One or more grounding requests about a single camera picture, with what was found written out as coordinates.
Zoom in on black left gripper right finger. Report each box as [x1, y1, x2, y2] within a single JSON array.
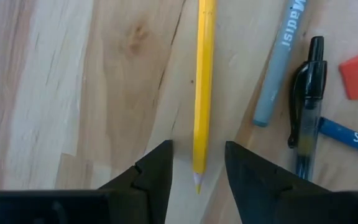
[[224, 140, 358, 224]]

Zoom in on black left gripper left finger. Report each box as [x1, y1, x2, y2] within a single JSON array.
[[0, 139, 175, 224]]

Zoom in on blue crayon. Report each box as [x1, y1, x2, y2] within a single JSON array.
[[318, 116, 358, 159]]

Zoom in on grey crayon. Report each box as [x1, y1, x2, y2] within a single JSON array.
[[252, 0, 308, 128]]

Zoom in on yellow pencil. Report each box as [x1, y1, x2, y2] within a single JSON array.
[[192, 0, 219, 195]]

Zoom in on black pen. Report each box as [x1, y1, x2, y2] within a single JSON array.
[[287, 35, 328, 182]]

